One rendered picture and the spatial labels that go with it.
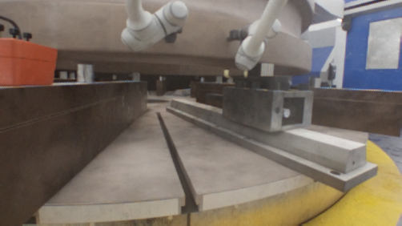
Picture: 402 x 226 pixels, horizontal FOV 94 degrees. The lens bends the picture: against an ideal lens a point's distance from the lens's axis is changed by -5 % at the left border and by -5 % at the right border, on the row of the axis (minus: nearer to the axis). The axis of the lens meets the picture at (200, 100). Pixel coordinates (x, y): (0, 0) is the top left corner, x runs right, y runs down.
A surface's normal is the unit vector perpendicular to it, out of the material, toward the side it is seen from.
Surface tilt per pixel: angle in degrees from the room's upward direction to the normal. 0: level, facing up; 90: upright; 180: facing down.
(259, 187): 90
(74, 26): 90
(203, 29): 90
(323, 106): 90
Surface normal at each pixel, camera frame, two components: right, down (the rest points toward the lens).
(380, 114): -0.63, 0.06
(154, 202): 0.23, 0.11
